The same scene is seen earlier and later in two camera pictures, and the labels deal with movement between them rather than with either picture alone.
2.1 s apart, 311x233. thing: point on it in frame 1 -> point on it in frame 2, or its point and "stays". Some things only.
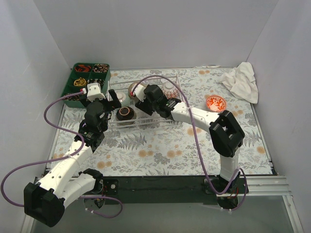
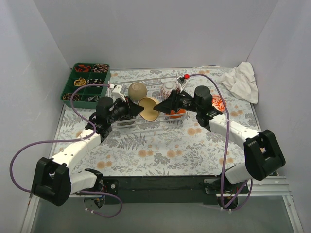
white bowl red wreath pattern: x=216 y=103 stays
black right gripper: x=145 y=105 -> x=174 y=102
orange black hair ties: x=81 y=68 stays
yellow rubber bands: x=80 y=82 stays
